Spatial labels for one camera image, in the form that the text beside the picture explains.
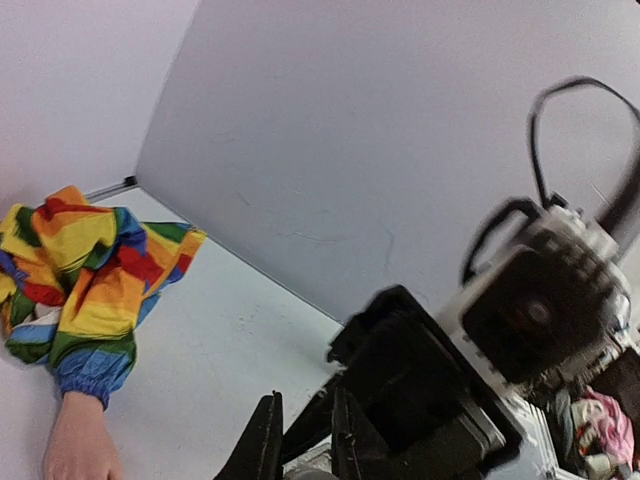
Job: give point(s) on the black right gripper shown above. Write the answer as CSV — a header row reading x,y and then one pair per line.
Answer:
x,y
408,404

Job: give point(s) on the mannequin hand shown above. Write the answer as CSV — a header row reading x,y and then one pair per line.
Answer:
x,y
80,446

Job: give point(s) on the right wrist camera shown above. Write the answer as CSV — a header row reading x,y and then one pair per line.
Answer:
x,y
527,256

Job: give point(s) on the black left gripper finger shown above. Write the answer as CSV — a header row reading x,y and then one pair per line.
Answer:
x,y
258,453

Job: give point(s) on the colourful rainbow jacket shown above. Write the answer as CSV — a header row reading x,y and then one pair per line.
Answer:
x,y
78,279

